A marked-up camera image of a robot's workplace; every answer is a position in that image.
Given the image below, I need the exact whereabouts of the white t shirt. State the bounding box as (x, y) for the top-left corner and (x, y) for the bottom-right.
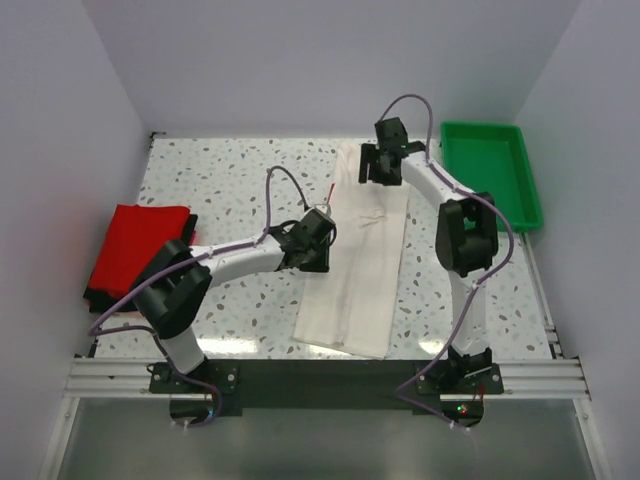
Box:
(293, 143), (409, 359)

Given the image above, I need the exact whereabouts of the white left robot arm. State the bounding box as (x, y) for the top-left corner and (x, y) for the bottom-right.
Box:
(129, 207), (337, 399)

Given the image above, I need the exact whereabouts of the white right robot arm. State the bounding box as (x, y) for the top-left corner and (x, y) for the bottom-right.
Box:
(358, 117), (499, 393)

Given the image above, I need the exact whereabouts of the green plastic tray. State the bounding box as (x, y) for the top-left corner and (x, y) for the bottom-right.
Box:
(440, 121), (544, 233)

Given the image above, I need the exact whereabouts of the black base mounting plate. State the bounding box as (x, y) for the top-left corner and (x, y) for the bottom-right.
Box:
(147, 359), (505, 427)

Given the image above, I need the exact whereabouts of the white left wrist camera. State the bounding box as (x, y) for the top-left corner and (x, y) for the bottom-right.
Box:
(312, 203), (332, 217)

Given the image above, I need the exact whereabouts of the aluminium rail frame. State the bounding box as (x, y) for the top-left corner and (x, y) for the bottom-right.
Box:
(37, 239), (616, 480)

